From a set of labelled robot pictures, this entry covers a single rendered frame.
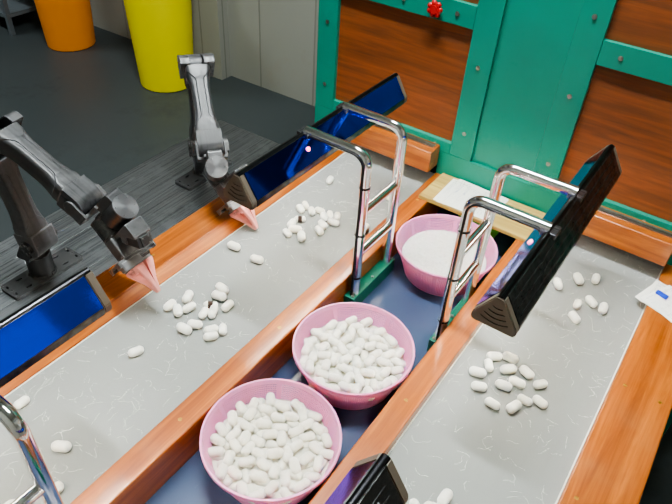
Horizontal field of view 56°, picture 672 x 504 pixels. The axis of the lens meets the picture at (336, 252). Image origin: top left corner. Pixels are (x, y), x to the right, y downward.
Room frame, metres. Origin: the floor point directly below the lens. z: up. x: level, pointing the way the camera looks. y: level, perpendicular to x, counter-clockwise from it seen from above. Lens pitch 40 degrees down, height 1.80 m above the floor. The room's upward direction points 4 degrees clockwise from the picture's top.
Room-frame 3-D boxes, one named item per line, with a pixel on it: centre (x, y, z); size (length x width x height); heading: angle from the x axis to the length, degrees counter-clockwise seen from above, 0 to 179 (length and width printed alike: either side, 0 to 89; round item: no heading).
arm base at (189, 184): (1.69, 0.44, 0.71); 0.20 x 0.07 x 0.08; 149
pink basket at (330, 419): (0.69, 0.10, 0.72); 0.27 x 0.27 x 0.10
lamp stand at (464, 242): (1.04, -0.36, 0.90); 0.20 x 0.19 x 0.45; 148
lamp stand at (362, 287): (1.25, -0.02, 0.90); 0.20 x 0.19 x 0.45; 148
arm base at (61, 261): (1.18, 0.75, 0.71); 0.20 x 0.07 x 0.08; 149
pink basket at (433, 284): (1.29, -0.29, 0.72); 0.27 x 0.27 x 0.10
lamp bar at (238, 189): (1.30, 0.04, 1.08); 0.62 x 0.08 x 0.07; 148
